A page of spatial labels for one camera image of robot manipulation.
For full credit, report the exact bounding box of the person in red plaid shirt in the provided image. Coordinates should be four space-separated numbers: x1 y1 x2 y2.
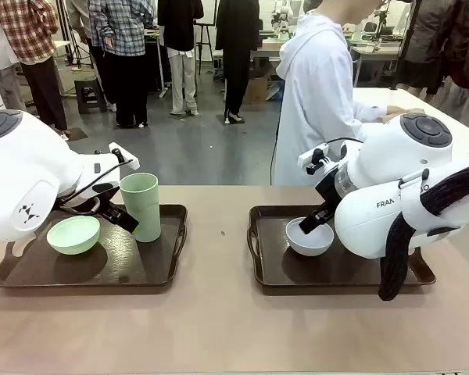
0 0 70 138

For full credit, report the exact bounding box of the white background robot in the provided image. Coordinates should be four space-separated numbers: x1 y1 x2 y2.
271 0 295 42

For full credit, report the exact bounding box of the dark brown tray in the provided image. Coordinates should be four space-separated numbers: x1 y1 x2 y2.
0 203 188 288
248 205 437 296

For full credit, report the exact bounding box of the background workbench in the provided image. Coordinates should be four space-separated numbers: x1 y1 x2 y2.
350 37 408 88

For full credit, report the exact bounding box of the cardboard box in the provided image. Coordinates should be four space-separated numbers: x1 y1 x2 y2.
242 74 273 105

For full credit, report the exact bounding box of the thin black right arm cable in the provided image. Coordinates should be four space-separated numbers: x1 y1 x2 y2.
324 136 364 147

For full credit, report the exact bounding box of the black braided cable sleeve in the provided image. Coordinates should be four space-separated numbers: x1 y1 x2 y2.
378 158 469 302

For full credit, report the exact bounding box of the person in white coat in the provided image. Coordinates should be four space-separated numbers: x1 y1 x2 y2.
273 0 406 187

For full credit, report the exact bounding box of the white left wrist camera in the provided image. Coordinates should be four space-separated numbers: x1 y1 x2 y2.
108 142 140 171

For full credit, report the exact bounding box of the white side table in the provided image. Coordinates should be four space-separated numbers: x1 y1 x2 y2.
351 87 469 138

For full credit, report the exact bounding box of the background table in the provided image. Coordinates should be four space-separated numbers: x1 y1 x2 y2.
249 37 295 64

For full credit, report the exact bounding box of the white background desk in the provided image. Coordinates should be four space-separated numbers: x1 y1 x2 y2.
54 38 77 97

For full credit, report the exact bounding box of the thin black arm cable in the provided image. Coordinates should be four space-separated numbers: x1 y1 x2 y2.
56 158 134 204
324 136 364 147

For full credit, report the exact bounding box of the black tripod stand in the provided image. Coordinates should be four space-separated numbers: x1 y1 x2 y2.
390 0 421 91

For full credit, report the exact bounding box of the person in dark grey jacket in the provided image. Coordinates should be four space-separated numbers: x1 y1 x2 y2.
394 0 460 105

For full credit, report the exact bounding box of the whiteboard on black easel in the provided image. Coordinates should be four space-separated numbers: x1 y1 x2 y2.
194 0 220 77

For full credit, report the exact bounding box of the person's right hand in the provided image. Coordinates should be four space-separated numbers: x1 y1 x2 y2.
385 104 425 117

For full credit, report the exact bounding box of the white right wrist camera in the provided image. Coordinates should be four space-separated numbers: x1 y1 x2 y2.
298 143 330 175

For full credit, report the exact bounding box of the light green bowl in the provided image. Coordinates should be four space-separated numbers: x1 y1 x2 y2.
46 216 102 256

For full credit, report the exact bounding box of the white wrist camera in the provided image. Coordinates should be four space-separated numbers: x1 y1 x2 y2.
298 143 330 175
108 142 140 171

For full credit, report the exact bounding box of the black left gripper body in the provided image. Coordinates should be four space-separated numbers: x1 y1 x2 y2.
90 181 122 216

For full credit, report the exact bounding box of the person in long black dress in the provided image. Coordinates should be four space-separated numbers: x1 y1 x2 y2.
213 0 261 125

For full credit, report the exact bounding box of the light grey bowl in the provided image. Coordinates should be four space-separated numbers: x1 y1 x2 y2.
285 217 335 257

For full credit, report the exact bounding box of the grey floor mat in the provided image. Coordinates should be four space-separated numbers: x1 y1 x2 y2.
214 112 245 126
60 127 89 141

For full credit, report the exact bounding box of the person in light trousers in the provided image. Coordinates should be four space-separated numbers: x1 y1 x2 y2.
0 0 27 115

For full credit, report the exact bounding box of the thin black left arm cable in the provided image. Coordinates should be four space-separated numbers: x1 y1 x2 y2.
56 158 134 204

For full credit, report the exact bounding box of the black plastic stool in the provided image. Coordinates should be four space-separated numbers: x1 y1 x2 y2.
73 77 109 115

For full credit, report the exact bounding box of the person in blue plaid shirt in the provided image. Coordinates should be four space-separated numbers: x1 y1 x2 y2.
86 0 158 129

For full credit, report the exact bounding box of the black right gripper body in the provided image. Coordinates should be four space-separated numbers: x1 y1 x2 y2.
315 171 343 214

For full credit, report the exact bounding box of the tall light green cup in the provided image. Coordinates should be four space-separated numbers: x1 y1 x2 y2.
119 173 162 243

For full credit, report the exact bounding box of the right forearm in white sleeve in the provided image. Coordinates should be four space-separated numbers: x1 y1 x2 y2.
355 102 390 127

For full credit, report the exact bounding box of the person in black jacket white trousers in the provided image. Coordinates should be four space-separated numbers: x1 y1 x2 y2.
157 0 205 116

